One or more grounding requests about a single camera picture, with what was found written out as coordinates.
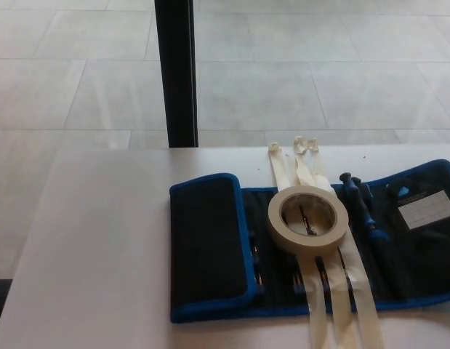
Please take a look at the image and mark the black blue-trimmed toolkit pouch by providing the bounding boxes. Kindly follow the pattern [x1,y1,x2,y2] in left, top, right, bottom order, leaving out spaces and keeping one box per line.
[169,159,450,324]

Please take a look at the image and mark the beige masking tape roll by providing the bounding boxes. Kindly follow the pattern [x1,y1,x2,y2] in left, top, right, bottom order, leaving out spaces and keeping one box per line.
[267,187,350,254]

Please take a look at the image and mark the small grey metal tool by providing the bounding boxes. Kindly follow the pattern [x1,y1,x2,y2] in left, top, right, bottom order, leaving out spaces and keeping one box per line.
[358,178,375,206]

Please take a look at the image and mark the blue triangular pry pick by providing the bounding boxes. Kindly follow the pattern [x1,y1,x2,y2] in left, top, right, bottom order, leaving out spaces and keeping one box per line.
[387,182,411,200]

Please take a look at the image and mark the white printed card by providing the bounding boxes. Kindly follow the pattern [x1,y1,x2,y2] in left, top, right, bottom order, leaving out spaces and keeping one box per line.
[396,190,450,230]

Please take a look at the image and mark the black vertical window post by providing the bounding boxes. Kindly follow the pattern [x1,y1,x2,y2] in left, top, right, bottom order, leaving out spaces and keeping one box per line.
[154,0,199,148]

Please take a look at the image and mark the blue-black handled screwdriver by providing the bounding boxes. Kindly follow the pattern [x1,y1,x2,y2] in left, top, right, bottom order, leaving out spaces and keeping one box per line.
[339,172,390,244]

